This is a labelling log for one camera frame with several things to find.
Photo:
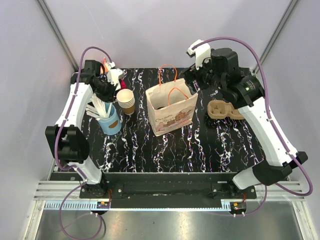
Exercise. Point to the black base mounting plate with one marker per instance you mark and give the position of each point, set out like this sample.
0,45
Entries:
164,191

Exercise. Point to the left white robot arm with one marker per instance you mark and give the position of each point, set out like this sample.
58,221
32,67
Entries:
67,143

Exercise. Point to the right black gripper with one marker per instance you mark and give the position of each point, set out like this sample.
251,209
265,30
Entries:
189,76

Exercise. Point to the beige paper takeout bag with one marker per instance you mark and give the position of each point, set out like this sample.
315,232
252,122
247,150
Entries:
179,105

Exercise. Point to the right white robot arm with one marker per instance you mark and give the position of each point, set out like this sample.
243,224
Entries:
248,97

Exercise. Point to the colourful rabbit print cloth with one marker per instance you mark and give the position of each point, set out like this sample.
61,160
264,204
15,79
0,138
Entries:
108,68

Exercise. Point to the red folded cloth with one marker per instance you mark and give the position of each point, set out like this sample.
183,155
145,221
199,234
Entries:
122,84

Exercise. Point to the stack of brown cup carriers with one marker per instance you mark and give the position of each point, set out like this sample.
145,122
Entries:
219,109

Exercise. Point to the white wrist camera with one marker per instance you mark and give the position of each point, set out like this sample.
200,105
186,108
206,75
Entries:
114,76
201,53

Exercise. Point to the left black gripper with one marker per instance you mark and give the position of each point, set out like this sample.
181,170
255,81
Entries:
109,97

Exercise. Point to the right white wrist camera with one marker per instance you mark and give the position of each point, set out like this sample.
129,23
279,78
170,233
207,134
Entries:
201,53

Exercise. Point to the light blue straw holder cup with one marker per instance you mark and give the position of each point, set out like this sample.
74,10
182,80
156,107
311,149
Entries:
111,125

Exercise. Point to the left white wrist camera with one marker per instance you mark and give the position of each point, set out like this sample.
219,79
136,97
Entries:
114,76

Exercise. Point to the aluminium frame rail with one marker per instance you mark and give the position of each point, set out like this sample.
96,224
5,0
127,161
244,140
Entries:
165,210

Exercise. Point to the stack of paper coffee cups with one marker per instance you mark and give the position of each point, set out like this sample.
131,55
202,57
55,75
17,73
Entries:
126,101

